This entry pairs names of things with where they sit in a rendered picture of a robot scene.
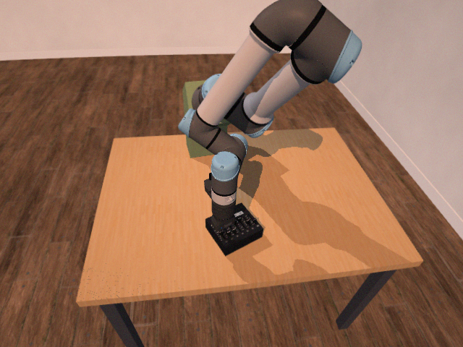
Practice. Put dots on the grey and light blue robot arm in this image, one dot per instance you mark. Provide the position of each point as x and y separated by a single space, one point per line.
323 47

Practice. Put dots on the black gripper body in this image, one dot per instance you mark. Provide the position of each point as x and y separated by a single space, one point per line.
223 208

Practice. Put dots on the black lighting desk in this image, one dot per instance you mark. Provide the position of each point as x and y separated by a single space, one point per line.
245 231

